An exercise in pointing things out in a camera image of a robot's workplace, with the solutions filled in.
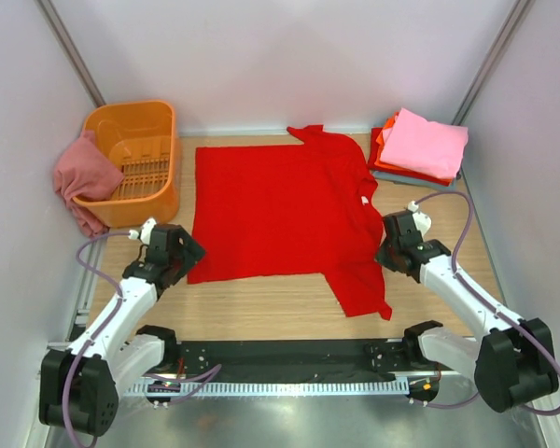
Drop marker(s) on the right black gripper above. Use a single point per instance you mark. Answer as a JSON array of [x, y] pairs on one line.
[[391, 255]]

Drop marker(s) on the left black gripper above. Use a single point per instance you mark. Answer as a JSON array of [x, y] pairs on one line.
[[183, 252]]

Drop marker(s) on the red t shirt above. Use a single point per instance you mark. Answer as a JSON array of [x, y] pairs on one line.
[[292, 209], [374, 150]]

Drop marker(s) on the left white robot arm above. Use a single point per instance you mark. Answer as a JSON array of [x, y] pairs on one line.
[[82, 384]]

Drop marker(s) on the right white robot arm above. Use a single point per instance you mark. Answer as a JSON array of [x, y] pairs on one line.
[[500, 390]]

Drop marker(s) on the folded grey t shirt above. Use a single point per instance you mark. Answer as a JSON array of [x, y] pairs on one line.
[[411, 181]]

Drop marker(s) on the folded pink t shirt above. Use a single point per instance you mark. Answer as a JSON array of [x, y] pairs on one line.
[[411, 142]]

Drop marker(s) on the folded red t shirt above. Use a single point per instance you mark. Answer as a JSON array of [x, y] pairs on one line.
[[374, 150]]

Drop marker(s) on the orange plastic basket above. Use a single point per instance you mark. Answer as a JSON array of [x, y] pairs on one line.
[[139, 138]]

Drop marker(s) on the dusty pink t shirt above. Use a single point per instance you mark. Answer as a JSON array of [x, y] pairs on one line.
[[84, 171]]

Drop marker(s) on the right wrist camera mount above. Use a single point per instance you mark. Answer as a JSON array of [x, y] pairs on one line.
[[421, 220]]

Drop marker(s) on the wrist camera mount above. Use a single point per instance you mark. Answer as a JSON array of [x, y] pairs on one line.
[[421, 220], [144, 233]]

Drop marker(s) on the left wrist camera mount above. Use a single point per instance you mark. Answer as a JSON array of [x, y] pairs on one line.
[[144, 233]]

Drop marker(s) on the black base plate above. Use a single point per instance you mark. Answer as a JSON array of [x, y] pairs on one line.
[[301, 361]]

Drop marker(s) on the white slotted cable duct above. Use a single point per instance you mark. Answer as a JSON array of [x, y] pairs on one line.
[[148, 388]]

